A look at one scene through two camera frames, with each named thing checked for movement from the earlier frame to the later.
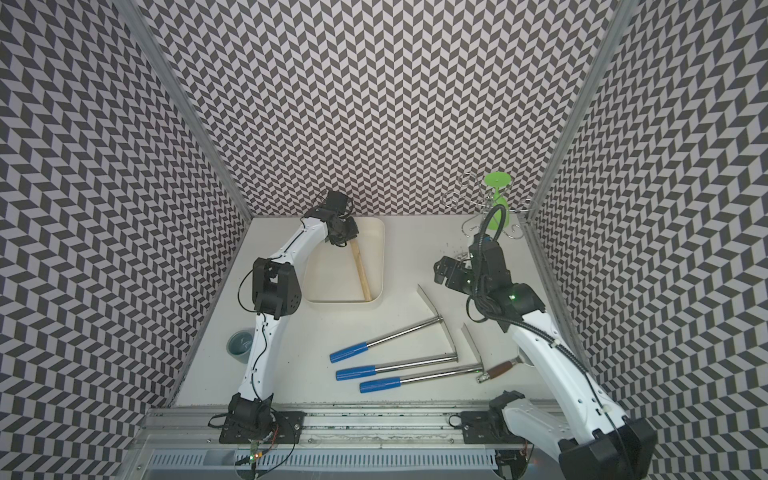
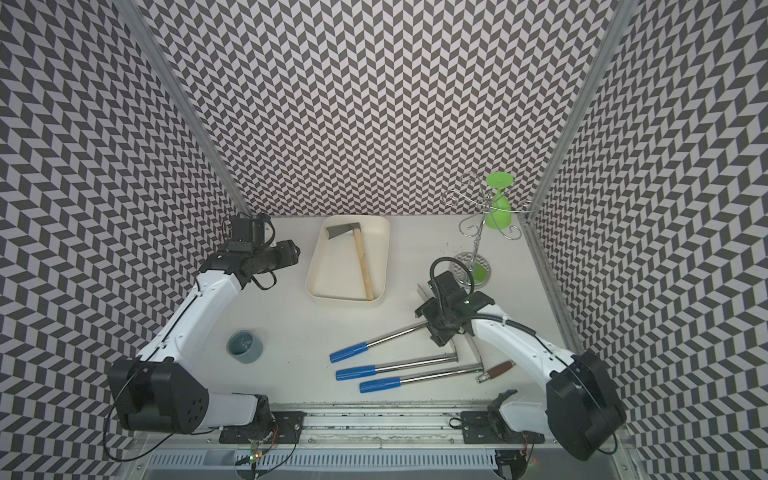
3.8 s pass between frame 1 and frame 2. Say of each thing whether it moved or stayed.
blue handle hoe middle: stayed
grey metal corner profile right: stayed
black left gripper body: moved
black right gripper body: moved
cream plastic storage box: stayed
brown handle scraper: stayed
